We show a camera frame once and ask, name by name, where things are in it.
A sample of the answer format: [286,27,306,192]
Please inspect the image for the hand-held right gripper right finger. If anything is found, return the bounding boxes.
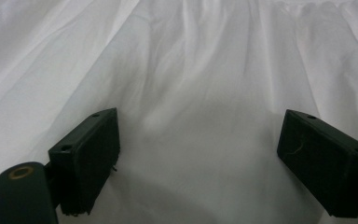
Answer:
[276,108,358,219]

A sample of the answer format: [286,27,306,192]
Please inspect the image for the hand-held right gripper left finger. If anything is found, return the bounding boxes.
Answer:
[48,107,121,217]

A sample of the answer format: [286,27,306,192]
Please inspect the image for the white garment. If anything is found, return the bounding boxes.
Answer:
[0,0,358,224]

